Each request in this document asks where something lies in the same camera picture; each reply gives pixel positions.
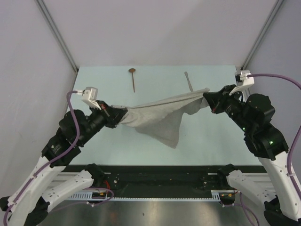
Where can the aluminium cross rail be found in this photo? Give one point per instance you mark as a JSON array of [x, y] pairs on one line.
[[260, 179]]

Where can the grey cloth napkin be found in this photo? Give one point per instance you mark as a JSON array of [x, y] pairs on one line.
[[161, 120]]

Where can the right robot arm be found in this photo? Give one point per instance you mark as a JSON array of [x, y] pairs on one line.
[[267, 143]]

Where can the aluminium frame post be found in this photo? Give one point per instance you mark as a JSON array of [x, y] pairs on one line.
[[263, 32], [57, 34]]

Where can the right aluminium frame post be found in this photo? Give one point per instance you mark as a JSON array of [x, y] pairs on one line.
[[263, 32]]

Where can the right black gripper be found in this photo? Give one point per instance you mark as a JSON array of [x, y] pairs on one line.
[[216, 99]]

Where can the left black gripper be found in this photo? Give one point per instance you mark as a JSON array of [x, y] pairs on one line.
[[113, 114]]

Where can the left aluminium frame post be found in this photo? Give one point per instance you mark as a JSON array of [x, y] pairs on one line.
[[57, 34]]

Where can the brown wooden spoon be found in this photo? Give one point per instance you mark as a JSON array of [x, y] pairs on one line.
[[132, 70]]

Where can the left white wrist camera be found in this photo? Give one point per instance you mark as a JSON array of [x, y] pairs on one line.
[[89, 97]]

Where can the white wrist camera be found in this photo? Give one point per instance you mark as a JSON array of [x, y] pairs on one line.
[[89, 97], [244, 81]]

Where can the silver knife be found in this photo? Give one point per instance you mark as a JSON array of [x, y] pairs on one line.
[[188, 81]]

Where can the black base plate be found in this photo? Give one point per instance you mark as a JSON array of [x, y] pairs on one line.
[[172, 182]]

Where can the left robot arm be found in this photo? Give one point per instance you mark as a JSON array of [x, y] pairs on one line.
[[33, 201]]

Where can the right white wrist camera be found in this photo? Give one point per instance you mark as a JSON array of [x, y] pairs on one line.
[[244, 81]]

